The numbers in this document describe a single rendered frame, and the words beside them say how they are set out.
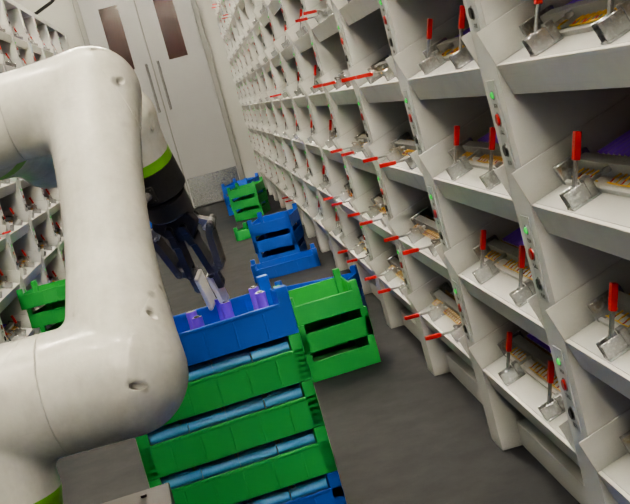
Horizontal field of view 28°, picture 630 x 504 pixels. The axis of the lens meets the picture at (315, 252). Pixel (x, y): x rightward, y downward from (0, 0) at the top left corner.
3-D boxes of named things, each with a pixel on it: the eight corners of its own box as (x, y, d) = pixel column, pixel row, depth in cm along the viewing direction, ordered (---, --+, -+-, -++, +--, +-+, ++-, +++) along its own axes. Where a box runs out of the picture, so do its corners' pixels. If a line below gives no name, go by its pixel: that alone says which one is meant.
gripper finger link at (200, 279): (197, 279, 212) (193, 279, 213) (213, 310, 216) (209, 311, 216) (201, 268, 215) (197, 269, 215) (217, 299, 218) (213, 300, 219)
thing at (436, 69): (496, 95, 175) (444, 10, 173) (419, 100, 235) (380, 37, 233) (617, 15, 175) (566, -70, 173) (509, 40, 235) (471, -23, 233)
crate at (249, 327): (120, 387, 198) (105, 339, 197) (114, 366, 218) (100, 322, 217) (299, 332, 203) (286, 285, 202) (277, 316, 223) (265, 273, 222)
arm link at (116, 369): (176, 380, 121) (119, 10, 152) (15, 425, 121) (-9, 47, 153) (210, 440, 131) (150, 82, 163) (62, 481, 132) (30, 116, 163)
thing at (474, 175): (529, 226, 177) (478, 144, 175) (445, 198, 237) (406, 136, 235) (648, 147, 178) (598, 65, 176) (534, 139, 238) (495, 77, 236)
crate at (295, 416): (148, 482, 200) (134, 435, 199) (139, 452, 220) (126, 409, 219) (325, 424, 206) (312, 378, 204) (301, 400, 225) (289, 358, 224)
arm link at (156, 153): (141, 89, 190) (137, 64, 199) (66, 123, 190) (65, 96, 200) (179, 165, 197) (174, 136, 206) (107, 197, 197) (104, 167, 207)
